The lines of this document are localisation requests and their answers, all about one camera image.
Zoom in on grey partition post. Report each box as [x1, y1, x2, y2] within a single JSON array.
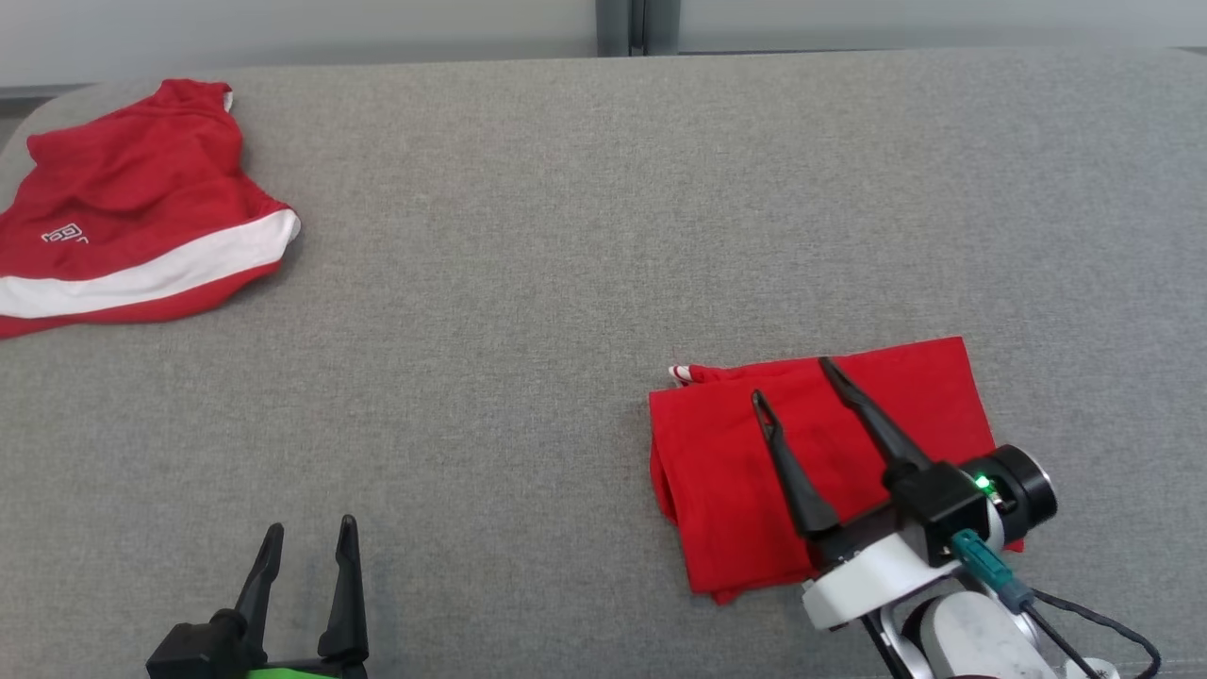
[[596, 0, 682, 58]]

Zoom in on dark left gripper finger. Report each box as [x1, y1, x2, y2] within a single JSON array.
[[236, 523, 286, 653], [318, 515, 370, 662]]

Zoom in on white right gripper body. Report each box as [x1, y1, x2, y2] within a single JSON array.
[[802, 505, 1003, 632]]

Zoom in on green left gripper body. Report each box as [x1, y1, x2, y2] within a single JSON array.
[[243, 660, 370, 679]]

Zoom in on red shorts with white stripe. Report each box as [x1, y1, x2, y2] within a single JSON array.
[[0, 78, 302, 340]]

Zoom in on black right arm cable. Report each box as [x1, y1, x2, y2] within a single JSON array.
[[950, 529, 1163, 679]]

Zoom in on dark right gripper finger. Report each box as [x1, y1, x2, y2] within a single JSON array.
[[752, 389, 841, 541], [818, 356, 931, 488]]

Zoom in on red white sports jersey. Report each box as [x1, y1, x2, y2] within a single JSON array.
[[648, 336, 1026, 605]]

